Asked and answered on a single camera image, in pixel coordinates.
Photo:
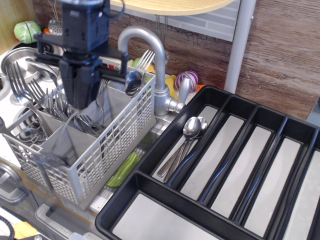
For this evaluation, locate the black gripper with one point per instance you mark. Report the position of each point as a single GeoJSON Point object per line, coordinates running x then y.
{"type": "Point", "coordinates": [88, 75]}

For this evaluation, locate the small steel spoon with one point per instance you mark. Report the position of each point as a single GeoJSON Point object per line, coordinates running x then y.
{"type": "Point", "coordinates": [64, 127]}

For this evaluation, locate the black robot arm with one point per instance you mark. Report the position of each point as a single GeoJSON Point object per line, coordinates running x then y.
{"type": "Point", "coordinates": [86, 25]}

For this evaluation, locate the large steel spoon back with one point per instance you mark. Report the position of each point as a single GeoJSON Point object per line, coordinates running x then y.
{"type": "Point", "coordinates": [45, 70]}

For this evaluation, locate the grey plastic cutlery basket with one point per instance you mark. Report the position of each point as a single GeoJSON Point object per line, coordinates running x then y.
{"type": "Point", "coordinates": [92, 160]}

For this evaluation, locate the steel spoon in tray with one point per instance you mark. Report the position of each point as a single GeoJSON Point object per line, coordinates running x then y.
{"type": "Point", "coordinates": [180, 147]}
{"type": "Point", "coordinates": [185, 150]}

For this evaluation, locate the black cutlery tray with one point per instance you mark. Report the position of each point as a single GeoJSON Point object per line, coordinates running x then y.
{"type": "Point", "coordinates": [253, 175]}

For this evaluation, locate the steel fork in middle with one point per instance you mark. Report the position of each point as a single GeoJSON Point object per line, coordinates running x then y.
{"type": "Point", "coordinates": [100, 99]}

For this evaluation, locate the bundle of small forks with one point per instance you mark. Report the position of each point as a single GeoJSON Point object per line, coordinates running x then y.
{"type": "Point", "coordinates": [56, 105]}

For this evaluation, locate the hanging skimmer ladle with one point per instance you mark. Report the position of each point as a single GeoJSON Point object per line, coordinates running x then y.
{"type": "Point", "coordinates": [55, 25]}

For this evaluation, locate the white toy vegetable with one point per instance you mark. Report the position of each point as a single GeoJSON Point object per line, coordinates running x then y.
{"type": "Point", "coordinates": [130, 63]}

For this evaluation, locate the large steel fork left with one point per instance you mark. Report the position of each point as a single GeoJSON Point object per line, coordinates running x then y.
{"type": "Point", "coordinates": [22, 95]}

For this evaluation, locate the steel pot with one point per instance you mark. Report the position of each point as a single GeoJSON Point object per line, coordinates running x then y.
{"type": "Point", "coordinates": [20, 55]}

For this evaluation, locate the tall steel fork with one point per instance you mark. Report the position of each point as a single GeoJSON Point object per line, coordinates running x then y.
{"type": "Point", "coordinates": [145, 62]}

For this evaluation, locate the green toy cabbage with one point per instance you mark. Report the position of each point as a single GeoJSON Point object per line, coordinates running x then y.
{"type": "Point", "coordinates": [25, 31]}

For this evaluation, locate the steel forks front left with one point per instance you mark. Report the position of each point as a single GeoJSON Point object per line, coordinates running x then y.
{"type": "Point", "coordinates": [50, 158]}

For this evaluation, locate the silver sink faucet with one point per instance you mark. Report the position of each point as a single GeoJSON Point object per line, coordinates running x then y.
{"type": "Point", "coordinates": [164, 103]}

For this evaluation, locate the yellow toy banana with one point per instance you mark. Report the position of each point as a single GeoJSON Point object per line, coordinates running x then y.
{"type": "Point", "coordinates": [170, 82]}

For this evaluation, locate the green toy vegetable in sink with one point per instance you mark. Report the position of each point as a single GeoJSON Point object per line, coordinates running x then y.
{"type": "Point", "coordinates": [124, 170]}

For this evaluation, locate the grey metal post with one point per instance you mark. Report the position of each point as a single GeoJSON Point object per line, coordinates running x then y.
{"type": "Point", "coordinates": [240, 38]}

